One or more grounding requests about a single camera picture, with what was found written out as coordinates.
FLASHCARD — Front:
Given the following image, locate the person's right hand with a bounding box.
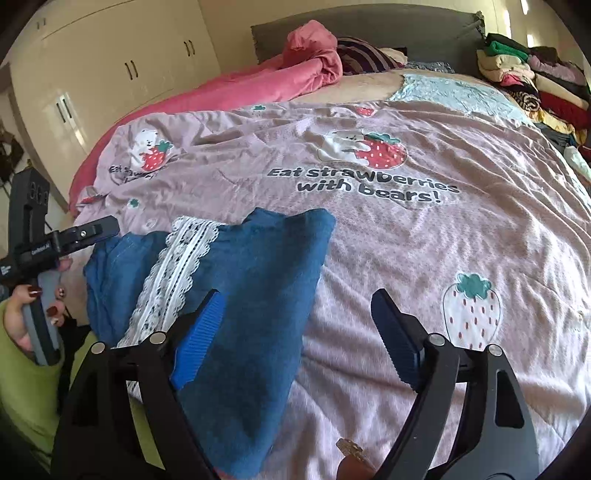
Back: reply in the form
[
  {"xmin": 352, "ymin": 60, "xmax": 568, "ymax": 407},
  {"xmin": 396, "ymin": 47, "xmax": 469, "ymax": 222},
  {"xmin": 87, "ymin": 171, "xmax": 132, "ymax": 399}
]
[{"xmin": 336, "ymin": 438, "xmax": 375, "ymax": 480}]

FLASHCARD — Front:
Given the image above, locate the grey bed headboard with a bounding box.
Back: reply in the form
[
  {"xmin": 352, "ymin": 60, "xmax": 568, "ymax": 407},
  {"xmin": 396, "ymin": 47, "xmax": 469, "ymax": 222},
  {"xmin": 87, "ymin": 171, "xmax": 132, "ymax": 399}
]
[{"xmin": 250, "ymin": 4, "xmax": 485, "ymax": 75}]

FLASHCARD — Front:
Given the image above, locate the beige bed sheet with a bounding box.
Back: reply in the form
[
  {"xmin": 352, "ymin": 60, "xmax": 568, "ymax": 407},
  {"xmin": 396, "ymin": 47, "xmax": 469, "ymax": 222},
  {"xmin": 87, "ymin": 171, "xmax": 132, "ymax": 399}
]
[{"xmin": 286, "ymin": 69, "xmax": 407, "ymax": 104}]

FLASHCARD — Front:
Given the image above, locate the light blue cloth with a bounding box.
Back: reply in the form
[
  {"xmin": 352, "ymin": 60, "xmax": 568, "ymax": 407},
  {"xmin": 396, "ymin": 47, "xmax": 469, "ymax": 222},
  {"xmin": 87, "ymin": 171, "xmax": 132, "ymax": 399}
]
[{"xmin": 388, "ymin": 73, "xmax": 536, "ymax": 125}]

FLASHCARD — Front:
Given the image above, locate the person's left forearm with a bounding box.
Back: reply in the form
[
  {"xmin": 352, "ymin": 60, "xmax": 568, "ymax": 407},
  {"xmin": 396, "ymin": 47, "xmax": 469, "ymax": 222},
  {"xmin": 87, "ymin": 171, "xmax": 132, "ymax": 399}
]
[{"xmin": 0, "ymin": 300, "xmax": 100, "ymax": 467}]

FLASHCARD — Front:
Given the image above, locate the pile of folded clothes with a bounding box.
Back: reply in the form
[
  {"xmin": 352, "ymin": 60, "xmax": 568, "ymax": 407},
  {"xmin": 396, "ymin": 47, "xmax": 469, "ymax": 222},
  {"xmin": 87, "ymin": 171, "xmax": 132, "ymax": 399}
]
[{"xmin": 475, "ymin": 32, "xmax": 591, "ymax": 185}]

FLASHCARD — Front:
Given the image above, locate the purple striped pillow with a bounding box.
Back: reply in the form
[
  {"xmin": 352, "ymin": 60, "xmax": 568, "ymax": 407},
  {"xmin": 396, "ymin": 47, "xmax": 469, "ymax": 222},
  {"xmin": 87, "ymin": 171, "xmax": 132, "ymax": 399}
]
[{"xmin": 336, "ymin": 37, "xmax": 409, "ymax": 77}]

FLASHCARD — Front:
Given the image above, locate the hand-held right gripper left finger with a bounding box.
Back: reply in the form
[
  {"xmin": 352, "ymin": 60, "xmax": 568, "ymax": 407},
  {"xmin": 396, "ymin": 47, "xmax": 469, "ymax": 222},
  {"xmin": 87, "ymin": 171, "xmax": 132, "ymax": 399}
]
[{"xmin": 51, "ymin": 288, "xmax": 227, "ymax": 480}]

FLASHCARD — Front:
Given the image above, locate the cream wardrobe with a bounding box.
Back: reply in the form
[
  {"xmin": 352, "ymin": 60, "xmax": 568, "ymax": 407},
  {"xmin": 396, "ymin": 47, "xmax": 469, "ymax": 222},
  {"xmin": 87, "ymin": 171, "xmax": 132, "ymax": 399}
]
[{"xmin": 9, "ymin": 0, "xmax": 222, "ymax": 195}]

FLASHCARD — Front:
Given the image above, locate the person's left hand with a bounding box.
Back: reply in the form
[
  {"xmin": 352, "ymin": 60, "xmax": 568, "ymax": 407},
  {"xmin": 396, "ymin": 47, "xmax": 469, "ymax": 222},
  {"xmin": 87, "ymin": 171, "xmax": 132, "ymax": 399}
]
[{"xmin": 0, "ymin": 257, "xmax": 75, "ymax": 356}]

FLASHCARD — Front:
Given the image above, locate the pink strawberry printed quilt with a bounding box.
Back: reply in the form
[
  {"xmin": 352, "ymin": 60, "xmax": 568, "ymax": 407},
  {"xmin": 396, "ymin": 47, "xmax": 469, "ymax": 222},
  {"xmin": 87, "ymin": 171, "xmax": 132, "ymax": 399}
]
[{"xmin": 74, "ymin": 99, "xmax": 591, "ymax": 480}]

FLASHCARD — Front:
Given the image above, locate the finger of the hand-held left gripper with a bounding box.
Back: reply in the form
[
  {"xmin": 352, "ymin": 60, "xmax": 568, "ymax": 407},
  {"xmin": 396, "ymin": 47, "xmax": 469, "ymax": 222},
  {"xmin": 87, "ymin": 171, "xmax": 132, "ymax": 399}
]
[{"xmin": 53, "ymin": 216, "xmax": 120, "ymax": 254}]

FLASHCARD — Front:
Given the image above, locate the pink blanket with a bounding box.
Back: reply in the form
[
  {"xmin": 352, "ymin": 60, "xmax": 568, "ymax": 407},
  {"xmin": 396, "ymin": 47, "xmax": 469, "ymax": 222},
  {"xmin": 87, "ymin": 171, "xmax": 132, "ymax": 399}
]
[{"xmin": 69, "ymin": 19, "xmax": 345, "ymax": 217}]

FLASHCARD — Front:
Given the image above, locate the blue denim pants lace trim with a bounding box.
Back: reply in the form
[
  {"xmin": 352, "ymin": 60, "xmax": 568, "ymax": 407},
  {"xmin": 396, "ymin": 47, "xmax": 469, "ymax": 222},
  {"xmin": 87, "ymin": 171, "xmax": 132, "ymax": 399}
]
[{"xmin": 83, "ymin": 208, "xmax": 338, "ymax": 478}]

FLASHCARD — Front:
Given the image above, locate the blue ruffled pillow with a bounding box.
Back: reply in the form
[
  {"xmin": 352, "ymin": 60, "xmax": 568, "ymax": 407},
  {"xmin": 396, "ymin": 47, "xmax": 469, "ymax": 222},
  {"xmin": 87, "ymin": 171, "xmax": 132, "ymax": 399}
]
[{"xmin": 404, "ymin": 60, "xmax": 455, "ymax": 75}]

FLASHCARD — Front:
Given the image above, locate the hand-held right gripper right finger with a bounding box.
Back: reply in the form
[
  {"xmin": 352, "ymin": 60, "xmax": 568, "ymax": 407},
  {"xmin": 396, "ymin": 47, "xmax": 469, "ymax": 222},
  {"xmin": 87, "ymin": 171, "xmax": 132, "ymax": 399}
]
[{"xmin": 370, "ymin": 288, "xmax": 541, "ymax": 480}]

